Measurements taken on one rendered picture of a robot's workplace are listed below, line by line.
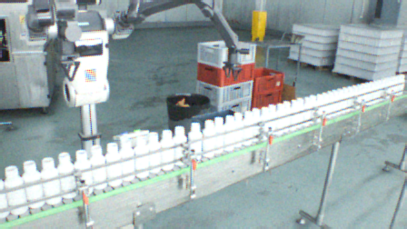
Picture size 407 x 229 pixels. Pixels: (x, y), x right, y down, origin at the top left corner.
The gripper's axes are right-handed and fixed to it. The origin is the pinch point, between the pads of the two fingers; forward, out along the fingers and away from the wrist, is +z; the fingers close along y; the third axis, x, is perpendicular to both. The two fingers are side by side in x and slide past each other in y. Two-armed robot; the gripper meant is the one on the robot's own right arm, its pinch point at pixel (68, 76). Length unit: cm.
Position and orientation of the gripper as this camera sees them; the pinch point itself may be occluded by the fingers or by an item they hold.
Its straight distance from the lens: 132.9
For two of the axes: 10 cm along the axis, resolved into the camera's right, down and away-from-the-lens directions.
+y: 6.0, 3.1, -7.4
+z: -0.5, 9.4, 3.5
